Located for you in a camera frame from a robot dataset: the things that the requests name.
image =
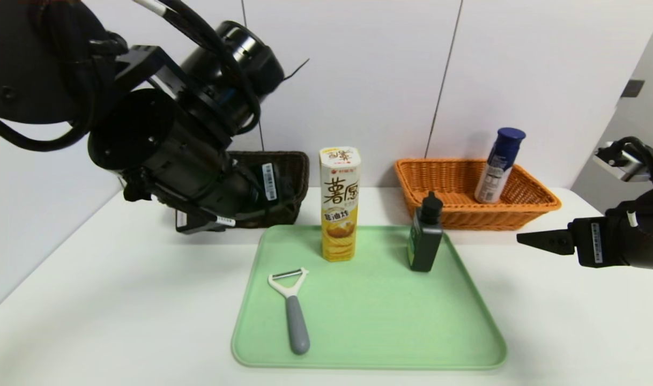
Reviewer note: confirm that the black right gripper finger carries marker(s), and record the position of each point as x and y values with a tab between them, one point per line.
551	242

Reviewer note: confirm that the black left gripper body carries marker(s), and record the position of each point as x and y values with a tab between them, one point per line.
198	220

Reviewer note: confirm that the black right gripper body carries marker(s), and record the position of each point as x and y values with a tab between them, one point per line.
594	242

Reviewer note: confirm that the white bottle with blue cap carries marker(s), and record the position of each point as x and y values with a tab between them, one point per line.
498	166

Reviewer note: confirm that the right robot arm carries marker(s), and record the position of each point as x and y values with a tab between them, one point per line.
648	236

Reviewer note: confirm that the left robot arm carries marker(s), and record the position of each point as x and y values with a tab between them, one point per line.
144	139

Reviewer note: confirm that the dark brown wicker basket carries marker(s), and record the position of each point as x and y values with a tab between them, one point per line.
299	177

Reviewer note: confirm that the orange wicker basket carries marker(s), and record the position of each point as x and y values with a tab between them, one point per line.
444	187

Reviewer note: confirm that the dark green black-capped bottle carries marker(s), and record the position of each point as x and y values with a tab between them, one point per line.
424	241

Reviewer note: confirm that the yellow potato chips box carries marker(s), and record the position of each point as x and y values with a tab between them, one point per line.
340	203

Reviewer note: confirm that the light green plastic tray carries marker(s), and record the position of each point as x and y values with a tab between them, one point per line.
391	321

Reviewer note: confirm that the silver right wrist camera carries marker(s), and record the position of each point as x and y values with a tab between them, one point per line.
618	163

